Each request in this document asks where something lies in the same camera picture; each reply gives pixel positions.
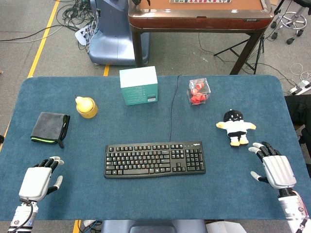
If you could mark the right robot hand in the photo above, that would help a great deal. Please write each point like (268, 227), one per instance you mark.
(279, 172)

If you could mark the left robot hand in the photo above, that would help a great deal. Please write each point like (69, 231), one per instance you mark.
(34, 180)

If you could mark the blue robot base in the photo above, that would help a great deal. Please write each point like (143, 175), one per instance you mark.
(114, 36)

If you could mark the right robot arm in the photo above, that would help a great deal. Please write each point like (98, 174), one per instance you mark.
(292, 211)

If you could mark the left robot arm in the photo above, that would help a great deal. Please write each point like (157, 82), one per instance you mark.
(23, 216)

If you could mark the clear box of red pieces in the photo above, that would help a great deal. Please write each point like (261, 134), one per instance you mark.
(198, 91)

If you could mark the black keyboard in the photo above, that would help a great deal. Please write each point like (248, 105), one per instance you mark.
(155, 159)

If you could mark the green cardboard box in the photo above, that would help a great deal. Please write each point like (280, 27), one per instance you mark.
(139, 85)

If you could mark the folded grey cloth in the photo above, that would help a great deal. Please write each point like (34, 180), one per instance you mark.
(49, 128)

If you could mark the black and white plush toy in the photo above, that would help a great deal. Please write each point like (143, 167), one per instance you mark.
(235, 127)

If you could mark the black bag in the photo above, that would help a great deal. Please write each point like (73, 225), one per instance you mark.
(300, 109)

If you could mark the white power strip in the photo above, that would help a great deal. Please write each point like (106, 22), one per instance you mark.
(300, 87)

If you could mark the yellow tape roll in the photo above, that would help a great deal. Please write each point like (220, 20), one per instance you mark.
(91, 112)

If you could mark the yellow pear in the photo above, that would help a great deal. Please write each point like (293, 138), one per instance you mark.
(83, 104)

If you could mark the black tripod stand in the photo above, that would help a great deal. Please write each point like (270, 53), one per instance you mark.
(247, 54)

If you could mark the blue table mat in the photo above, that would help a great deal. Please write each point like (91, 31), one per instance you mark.
(155, 199)

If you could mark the grey robot torso base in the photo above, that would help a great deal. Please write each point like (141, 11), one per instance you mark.
(153, 226)

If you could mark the chrome swivel stool base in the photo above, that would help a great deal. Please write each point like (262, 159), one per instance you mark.
(292, 23)

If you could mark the brown mahjong table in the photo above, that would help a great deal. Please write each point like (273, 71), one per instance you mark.
(199, 19)

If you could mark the row of mahjong tiles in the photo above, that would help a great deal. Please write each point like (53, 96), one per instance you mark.
(199, 1)

